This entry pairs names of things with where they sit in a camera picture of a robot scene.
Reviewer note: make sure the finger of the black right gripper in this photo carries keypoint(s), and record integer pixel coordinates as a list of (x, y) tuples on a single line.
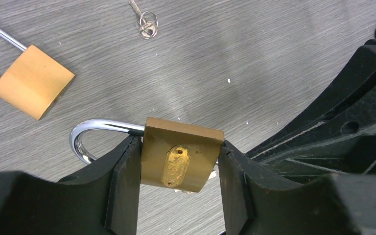
[(345, 144), (355, 79)]

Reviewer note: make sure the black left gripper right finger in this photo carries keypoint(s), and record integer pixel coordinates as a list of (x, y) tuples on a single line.
[(257, 201)]

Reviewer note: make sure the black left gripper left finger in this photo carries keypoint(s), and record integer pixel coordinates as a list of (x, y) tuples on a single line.
[(100, 199)]

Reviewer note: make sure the brass padlock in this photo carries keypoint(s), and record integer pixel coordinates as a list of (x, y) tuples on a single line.
[(34, 81), (173, 154)]

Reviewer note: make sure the silver key bunch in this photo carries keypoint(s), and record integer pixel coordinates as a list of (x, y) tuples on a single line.
[(191, 190)]

